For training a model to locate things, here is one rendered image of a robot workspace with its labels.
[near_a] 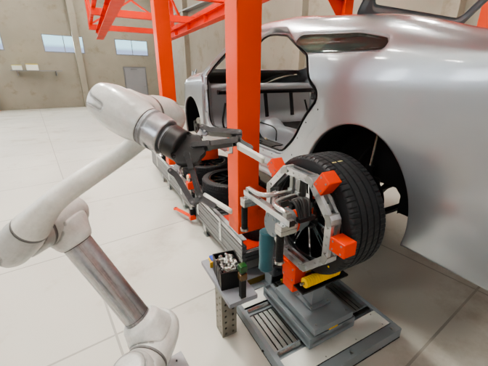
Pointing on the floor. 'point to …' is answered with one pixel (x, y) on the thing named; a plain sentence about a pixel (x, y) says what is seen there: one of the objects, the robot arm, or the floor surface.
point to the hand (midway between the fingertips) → (244, 182)
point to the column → (225, 316)
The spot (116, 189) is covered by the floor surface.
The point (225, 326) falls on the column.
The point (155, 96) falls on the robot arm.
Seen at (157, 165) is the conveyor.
